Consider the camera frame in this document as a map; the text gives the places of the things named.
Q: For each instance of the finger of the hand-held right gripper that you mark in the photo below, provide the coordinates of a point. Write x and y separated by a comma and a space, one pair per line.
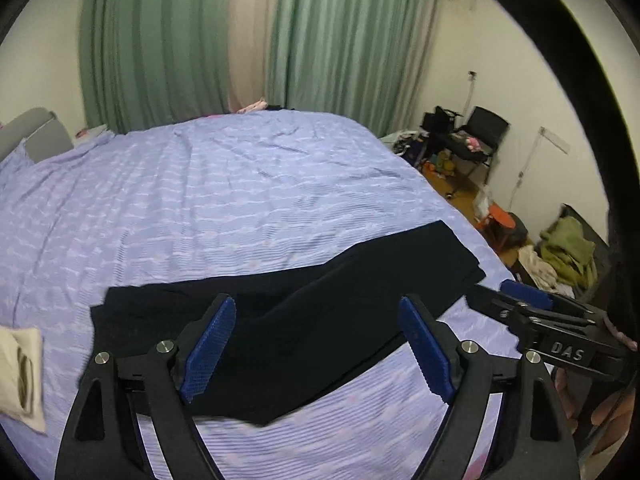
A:
525, 292
505, 317

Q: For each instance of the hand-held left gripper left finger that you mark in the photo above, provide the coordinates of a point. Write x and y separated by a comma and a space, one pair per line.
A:
207, 347

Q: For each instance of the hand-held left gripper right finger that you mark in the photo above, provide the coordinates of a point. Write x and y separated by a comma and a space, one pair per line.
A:
425, 347

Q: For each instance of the black pants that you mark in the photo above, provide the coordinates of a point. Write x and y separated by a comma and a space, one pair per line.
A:
300, 320

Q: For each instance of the person's right hand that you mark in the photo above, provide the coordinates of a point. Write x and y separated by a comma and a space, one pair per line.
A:
612, 420

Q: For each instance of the white crumpled cloth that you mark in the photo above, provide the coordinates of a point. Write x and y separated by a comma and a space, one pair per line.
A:
537, 267

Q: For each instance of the green clothing pile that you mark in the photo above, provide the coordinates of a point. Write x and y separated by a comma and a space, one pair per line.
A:
570, 255

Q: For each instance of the black bin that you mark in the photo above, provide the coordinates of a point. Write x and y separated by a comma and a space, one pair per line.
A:
517, 230

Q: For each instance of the orange stool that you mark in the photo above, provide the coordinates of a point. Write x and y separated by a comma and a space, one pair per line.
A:
495, 220

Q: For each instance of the white plastic bag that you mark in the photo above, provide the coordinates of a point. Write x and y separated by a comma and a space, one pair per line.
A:
482, 202

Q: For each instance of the pink plush toy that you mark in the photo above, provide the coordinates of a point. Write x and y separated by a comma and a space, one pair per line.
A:
472, 145

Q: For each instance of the bed with purple sheet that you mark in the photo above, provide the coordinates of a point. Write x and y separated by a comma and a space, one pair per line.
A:
225, 185

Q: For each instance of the pile of colourful toys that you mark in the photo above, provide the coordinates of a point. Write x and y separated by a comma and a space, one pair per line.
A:
425, 157

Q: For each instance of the black folding chair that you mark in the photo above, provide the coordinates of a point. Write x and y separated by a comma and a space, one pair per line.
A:
482, 127

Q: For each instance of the cream folded cloth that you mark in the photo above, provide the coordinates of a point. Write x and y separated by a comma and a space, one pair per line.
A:
20, 375

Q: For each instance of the black bag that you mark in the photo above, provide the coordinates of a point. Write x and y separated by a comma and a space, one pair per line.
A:
440, 121

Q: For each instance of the pink bedside items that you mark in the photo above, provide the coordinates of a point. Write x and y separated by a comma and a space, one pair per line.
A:
90, 132

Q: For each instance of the pink cloth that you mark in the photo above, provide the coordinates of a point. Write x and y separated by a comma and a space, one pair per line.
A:
251, 106

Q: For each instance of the grey padded headboard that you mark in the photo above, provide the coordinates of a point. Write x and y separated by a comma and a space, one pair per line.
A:
45, 132

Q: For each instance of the green curtain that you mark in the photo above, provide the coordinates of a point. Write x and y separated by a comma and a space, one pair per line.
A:
350, 40
150, 45

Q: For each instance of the white wall bracket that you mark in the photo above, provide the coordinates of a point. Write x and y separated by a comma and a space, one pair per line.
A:
555, 139

